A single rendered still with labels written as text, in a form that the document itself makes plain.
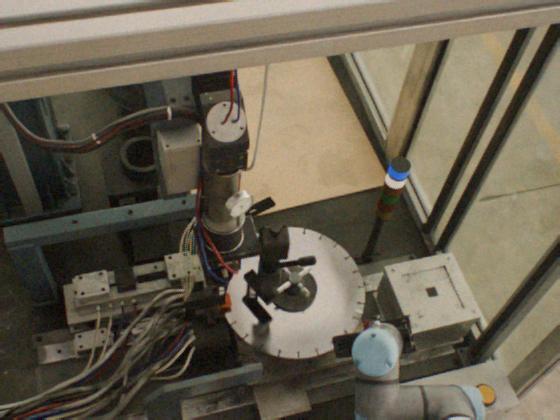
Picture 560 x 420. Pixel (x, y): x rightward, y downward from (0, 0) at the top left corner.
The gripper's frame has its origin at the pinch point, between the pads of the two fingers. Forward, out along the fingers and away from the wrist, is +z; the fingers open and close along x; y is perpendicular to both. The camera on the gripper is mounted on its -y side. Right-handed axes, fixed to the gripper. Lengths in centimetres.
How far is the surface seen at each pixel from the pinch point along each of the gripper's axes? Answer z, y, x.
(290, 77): 59, -20, 78
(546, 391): 116, 37, -41
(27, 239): -24, -67, 34
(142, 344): -13, -50, 8
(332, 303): 1.6, -10.3, 8.1
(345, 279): 5.7, -7.0, 12.8
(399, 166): 0.4, 10.8, 34.7
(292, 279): -4.5, -16.8, 15.1
